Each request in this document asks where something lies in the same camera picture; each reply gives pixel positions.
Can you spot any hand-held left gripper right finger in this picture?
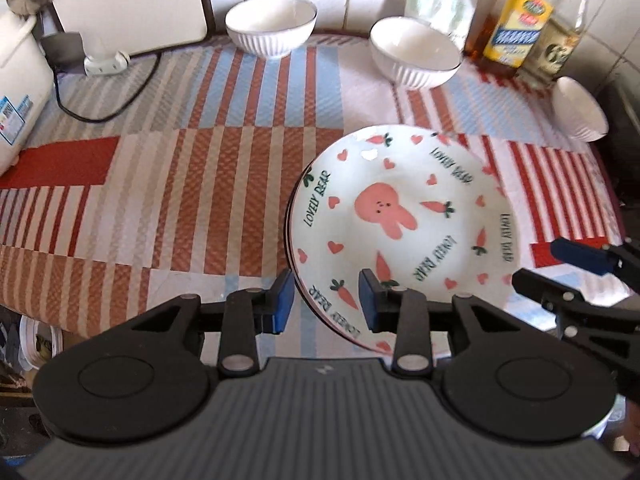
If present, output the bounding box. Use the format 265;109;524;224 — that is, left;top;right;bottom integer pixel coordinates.
359;268;523;376

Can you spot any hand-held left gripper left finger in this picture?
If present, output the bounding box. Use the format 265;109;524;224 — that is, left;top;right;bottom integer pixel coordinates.
131;268;295;379

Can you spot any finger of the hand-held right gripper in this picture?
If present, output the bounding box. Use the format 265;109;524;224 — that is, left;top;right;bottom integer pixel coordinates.
511;268;640;376
550;237;640;291

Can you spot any white plate with black rim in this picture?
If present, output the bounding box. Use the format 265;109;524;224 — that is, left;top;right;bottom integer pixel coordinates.
283;195;321;311

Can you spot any bunny print plate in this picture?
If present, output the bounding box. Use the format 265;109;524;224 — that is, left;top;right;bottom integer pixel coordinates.
289;124;521;356

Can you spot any white ribbed bowl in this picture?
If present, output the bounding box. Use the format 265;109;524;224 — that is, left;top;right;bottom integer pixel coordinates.
370;16;463;90
225;0;318;59
552;76;610;142

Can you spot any striped table mat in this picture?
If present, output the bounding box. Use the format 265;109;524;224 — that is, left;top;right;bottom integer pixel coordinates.
0;34;630;358

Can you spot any clear vinegar bottle yellow cap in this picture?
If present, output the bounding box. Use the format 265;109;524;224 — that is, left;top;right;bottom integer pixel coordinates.
517;0;598;91

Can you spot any cooking wine bottle yellow label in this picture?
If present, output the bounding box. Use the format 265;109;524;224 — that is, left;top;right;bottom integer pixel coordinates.
465;0;556;68

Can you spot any white plug adapter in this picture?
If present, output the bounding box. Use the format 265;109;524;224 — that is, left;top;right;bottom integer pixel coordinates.
84;50;132;77

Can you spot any black appliance plug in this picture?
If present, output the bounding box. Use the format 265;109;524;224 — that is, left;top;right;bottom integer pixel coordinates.
40;31;84;74

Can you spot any white rice cooker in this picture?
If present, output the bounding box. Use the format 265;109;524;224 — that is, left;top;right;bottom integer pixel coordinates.
0;10;56;177

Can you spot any white cutting board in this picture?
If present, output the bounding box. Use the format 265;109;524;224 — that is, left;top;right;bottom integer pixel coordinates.
37;0;216;57

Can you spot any black power cable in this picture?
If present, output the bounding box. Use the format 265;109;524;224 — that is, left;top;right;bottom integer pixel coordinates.
51;52;163;124

